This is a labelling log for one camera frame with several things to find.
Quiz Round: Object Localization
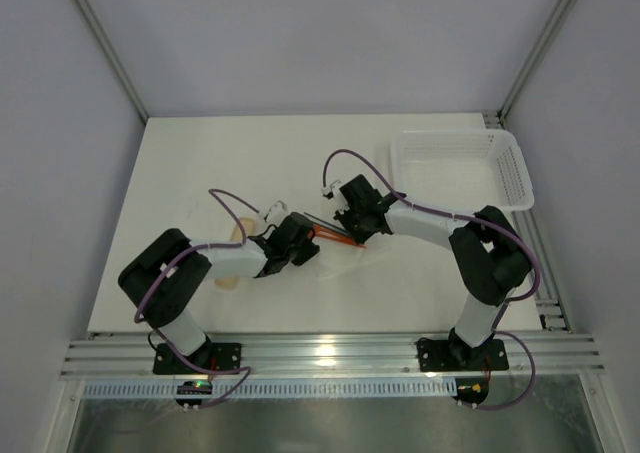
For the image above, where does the orange plastic fork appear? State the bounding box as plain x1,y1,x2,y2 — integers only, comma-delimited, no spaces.
314,225,364,248

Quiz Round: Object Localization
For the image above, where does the dark blue chopstick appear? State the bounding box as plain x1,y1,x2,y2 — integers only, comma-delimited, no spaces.
303,212,351,237

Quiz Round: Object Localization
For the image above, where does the white paper napkin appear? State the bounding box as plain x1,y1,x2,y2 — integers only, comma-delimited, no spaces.
312,239,391,279

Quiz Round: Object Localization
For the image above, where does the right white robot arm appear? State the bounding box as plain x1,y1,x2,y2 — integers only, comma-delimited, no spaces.
322,175,534,372

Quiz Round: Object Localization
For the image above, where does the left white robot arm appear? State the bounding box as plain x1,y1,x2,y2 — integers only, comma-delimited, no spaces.
118,212,320,376

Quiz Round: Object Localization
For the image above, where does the beige utensil case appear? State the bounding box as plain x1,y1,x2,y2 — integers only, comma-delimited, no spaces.
215,217,256,291

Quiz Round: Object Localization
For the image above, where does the white plastic basket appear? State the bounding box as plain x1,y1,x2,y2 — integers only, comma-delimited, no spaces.
390,129,534,212

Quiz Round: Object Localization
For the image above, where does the aluminium mounting rail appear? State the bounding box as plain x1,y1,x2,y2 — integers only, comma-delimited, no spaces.
60,331,605,380

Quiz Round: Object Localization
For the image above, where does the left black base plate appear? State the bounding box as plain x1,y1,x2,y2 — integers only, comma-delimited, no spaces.
152,340,242,375

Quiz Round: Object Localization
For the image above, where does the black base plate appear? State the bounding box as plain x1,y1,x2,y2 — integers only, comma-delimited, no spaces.
152,340,242,375
415,337,510,372

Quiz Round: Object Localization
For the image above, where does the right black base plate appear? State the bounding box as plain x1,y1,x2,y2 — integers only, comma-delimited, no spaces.
415,337,510,372

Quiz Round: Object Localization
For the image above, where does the white slotted cable duct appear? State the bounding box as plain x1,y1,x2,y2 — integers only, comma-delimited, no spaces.
82,376,457,401

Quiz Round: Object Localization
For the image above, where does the right side aluminium rail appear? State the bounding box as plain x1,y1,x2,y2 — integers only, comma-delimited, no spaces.
513,210,573,334

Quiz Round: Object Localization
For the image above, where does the right aluminium frame post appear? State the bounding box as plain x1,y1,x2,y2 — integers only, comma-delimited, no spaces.
497,0,578,126

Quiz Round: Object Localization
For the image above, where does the aluminium frame post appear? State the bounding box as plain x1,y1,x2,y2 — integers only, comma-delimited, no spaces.
71,0,149,125
497,0,578,126

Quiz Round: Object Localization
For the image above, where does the left aluminium frame post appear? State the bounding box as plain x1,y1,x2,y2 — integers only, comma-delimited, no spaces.
71,0,149,125

